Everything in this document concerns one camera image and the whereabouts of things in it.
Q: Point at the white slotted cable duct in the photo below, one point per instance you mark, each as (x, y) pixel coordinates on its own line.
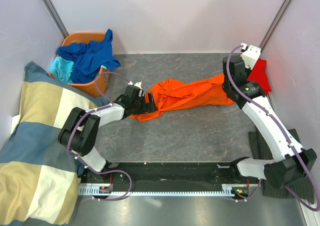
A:
(97, 190)

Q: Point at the aluminium frame post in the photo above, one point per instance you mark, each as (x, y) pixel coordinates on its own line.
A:
(56, 17)
(274, 24)

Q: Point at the orange t shirt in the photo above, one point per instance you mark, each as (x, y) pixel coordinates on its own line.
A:
(173, 95)

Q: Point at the dark striped cloth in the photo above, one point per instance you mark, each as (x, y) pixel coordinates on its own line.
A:
(260, 150)

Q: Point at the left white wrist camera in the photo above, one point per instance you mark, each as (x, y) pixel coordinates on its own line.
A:
(138, 84)

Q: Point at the blue t shirt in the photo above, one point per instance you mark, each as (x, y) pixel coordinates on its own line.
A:
(88, 58)

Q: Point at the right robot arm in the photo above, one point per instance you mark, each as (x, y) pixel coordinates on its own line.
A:
(290, 161)

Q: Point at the blue beige checked pillow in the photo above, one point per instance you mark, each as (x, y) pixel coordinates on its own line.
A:
(38, 179)

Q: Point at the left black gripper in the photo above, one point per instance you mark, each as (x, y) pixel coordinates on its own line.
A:
(145, 109)

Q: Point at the folded red t shirt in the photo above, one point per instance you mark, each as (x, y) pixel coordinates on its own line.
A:
(258, 75)

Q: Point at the right aluminium frame post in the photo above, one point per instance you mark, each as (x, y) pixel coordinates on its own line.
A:
(274, 24)

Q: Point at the teal t shirt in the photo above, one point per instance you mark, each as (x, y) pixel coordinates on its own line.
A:
(61, 69)

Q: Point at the orange plastic basket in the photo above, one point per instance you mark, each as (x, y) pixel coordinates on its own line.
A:
(99, 84)

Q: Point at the left aluminium frame post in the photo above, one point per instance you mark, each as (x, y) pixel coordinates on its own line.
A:
(56, 17)

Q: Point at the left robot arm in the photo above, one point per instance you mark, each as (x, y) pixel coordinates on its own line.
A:
(80, 130)

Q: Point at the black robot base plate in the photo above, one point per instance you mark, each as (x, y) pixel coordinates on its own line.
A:
(179, 176)

